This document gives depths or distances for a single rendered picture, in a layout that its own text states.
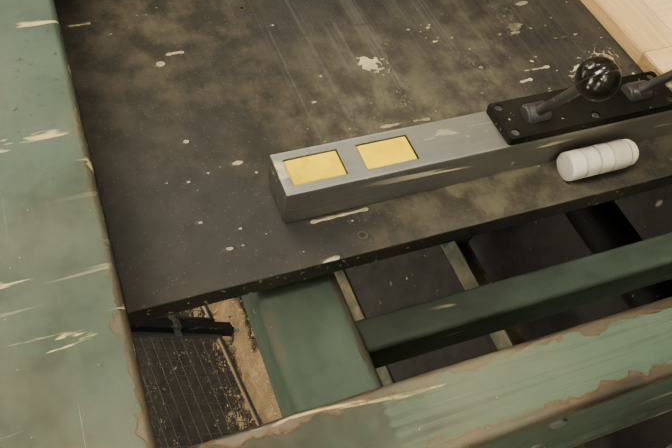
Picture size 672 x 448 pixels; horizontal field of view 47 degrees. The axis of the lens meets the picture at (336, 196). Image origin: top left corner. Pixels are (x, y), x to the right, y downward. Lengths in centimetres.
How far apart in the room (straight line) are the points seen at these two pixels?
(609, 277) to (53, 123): 53
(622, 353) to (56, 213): 43
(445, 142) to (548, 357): 23
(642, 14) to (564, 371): 53
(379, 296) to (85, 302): 252
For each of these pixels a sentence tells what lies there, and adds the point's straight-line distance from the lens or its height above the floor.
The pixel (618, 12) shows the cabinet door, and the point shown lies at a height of 130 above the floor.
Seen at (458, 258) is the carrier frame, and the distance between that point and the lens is 252.
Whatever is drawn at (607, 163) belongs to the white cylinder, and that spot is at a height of 143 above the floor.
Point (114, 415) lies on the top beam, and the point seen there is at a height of 189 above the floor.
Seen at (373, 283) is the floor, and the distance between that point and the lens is 303.
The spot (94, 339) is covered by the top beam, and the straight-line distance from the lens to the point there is 52.
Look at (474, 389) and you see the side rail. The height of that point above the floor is 166.
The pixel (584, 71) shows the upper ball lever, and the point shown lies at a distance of 67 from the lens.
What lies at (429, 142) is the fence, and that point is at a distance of 72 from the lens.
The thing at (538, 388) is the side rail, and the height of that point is 162.
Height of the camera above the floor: 211
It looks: 40 degrees down
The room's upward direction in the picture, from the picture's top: 79 degrees counter-clockwise
